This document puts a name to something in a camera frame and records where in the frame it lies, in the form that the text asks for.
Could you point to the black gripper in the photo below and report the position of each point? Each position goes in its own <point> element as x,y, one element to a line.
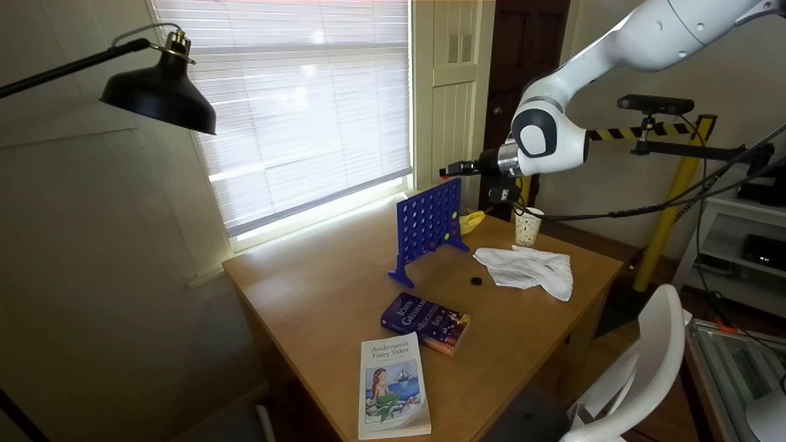
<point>495,163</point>

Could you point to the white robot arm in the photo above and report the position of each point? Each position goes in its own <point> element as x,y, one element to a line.
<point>647,39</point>

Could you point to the blue connect four board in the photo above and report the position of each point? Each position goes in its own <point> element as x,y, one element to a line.
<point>425,218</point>

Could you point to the black disc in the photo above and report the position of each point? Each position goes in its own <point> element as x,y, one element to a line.
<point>475,282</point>

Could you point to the yellow bag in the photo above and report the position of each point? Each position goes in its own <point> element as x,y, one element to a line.
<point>472,223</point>

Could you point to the cream panelled door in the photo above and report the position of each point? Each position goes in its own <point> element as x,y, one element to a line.
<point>450,108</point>

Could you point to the white paper cup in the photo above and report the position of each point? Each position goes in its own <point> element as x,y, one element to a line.
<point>528,230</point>

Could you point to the crumpled white cloth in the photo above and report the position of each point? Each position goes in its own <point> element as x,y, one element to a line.
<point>528,271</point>

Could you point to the dark brown door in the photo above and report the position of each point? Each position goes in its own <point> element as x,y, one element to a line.
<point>515,57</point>

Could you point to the purple card game box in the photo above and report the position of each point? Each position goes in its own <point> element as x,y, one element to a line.
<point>420,319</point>

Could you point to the white window blind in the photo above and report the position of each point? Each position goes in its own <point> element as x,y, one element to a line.
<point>302,123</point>

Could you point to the yellow hazard striped pole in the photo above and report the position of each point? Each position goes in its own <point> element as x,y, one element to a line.
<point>675,204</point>

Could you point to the white mermaid cover book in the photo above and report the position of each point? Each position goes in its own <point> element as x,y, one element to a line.
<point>394,384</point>

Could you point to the white moulded chair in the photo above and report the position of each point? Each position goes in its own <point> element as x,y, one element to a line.
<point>654,353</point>

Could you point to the white equipment shelf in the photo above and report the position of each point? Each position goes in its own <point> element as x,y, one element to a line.
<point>727,246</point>

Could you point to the white grey machine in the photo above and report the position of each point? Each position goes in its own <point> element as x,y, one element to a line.
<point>737,384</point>

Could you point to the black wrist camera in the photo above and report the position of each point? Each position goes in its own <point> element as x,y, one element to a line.
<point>501,196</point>

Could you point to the black stereo camera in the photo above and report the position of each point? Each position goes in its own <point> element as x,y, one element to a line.
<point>654,105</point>

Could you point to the black camera boom stand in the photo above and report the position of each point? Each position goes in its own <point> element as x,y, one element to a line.
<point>703,150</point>

